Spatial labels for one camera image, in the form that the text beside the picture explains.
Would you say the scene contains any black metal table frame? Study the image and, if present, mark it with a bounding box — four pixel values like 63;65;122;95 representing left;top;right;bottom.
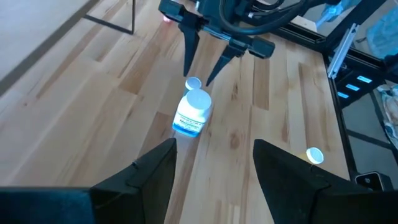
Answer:
270;0;389;187

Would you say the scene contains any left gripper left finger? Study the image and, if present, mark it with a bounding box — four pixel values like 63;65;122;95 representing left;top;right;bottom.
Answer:
89;138;178;224

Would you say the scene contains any white bottle with blue label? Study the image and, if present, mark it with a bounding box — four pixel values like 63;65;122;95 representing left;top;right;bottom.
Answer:
172;88;213;138

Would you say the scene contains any black table-level camera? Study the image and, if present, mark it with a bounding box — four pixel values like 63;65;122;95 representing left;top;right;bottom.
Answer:
354;170;394;192

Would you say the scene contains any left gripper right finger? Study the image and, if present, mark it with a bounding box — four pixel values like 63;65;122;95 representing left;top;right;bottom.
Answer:
252;138;330;224

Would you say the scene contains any silver aluminium extrusion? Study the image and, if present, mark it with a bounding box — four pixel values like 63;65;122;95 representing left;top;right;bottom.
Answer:
326;23;359;80

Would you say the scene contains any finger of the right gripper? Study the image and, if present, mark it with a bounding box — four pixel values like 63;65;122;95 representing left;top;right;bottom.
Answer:
205;46;247;87
178;24;200;78

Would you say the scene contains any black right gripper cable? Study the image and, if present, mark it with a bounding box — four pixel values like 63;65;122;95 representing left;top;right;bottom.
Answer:
217;0;315;35

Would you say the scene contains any black box with blue lights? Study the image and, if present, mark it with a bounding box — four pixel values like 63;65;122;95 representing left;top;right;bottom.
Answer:
334;67;394;110

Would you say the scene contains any blue plastic cover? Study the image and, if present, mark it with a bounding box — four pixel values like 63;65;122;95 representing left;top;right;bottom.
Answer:
365;6;398;60

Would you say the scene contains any wooden shelf with black legs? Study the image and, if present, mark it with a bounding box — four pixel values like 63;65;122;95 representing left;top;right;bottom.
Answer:
83;0;137;35

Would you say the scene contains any light blue plastic object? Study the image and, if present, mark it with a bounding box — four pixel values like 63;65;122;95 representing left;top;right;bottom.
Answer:
317;1;345;29

